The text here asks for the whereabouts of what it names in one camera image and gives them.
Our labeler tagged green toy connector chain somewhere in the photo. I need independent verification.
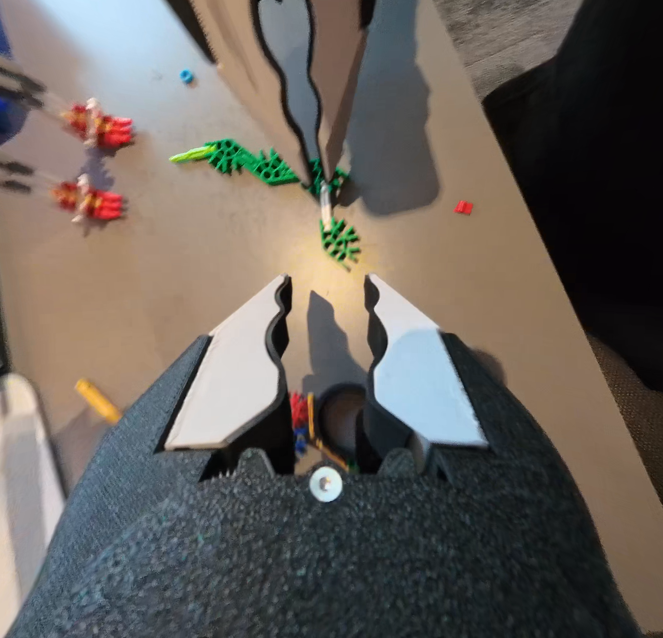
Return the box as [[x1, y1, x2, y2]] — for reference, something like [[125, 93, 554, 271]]
[[169, 139, 302, 187]]

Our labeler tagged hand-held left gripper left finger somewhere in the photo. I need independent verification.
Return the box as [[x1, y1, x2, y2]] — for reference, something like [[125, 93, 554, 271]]
[[163, 273, 293, 452]]

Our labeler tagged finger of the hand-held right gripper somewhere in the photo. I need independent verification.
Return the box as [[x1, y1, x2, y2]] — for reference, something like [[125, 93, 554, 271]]
[[179, 0, 317, 188], [295, 0, 371, 182]]

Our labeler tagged black toy tire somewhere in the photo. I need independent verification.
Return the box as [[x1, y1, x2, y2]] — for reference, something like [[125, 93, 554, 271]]
[[315, 383, 371, 456]]

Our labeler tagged person's black clothing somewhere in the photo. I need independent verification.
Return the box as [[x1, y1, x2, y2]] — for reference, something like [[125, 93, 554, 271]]
[[482, 0, 663, 390]]

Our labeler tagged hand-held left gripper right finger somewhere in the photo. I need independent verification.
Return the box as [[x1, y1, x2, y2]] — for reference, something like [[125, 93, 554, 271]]
[[363, 273, 490, 470]]

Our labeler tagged long yellow toy rod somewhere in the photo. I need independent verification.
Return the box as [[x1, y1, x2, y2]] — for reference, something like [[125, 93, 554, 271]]
[[74, 378, 122, 425]]

